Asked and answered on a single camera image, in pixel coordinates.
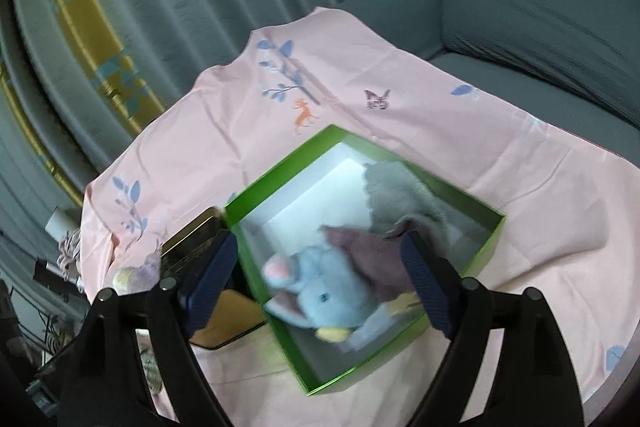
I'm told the grey plush elephant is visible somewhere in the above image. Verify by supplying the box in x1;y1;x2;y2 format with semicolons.
262;244;401;353

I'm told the pink printed sheet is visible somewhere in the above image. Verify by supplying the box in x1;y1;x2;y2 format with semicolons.
80;6;640;427

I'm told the grey sofa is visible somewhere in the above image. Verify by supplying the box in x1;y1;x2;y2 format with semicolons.
340;0;640;148

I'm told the grey fluffy cloth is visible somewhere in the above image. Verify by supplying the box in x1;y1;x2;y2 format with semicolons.
362;162;451;248

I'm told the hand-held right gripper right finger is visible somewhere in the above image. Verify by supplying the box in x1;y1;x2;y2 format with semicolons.
400;229;586;427

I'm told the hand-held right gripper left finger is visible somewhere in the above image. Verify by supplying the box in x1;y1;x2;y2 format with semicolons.
55;229;239;427

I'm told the yellow patterned curtain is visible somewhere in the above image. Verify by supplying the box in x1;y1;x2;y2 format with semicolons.
0;0;166;208

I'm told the green cardboard box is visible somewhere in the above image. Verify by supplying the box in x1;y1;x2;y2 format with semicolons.
224;123;507;395

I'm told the white cable bundle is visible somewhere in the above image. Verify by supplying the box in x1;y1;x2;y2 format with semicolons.
45;206;85;284

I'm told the purple cloth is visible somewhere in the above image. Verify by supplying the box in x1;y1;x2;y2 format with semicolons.
322;217;431;308

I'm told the black and gold tin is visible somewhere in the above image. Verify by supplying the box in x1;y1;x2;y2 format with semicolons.
160;207;268;350

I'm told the small pastel plush toy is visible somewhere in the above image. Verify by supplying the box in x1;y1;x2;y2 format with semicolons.
112;254;163;295

